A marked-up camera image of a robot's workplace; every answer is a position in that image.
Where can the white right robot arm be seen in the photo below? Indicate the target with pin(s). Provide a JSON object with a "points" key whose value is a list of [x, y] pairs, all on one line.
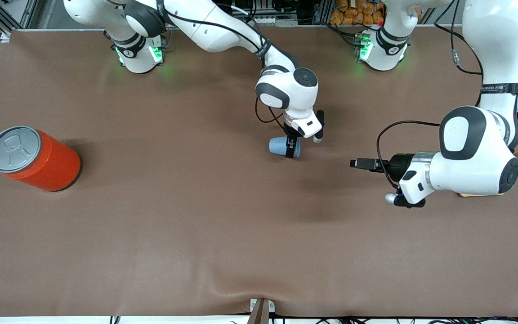
{"points": [[214, 27]]}

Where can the brown camera pole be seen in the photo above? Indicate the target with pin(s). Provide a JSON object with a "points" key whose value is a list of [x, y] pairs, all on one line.
{"points": [[259, 315]]}

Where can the orange can-shaped container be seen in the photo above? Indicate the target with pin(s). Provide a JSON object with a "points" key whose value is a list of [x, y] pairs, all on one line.
{"points": [[47, 166]]}

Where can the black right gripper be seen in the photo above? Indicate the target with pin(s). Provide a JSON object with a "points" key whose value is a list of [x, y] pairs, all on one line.
{"points": [[292, 143]]}

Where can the grey metal bracket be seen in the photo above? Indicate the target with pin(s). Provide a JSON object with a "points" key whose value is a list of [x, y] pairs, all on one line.
{"points": [[271, 307]]}

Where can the bag of orange items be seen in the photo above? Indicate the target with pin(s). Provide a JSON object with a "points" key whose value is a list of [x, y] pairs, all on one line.
{"points": [[358, 13]]}

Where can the brown table mat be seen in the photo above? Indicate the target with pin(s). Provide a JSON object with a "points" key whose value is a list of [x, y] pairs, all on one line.
{"points": [[196, 225]]}

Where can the white power strip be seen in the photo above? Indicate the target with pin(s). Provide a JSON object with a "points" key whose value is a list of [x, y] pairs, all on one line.
{"points": [[268, 20]]}

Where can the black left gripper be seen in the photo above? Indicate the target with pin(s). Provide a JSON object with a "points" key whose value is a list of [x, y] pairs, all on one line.
{"points": [[399, 163]]}

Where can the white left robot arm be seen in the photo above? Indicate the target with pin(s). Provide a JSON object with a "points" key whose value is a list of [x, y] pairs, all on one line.
{"points": [[475, 135]]}

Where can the light blue plastic cup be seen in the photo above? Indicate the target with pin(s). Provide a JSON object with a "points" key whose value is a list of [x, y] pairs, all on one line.
{"points": [[279, 146]]}

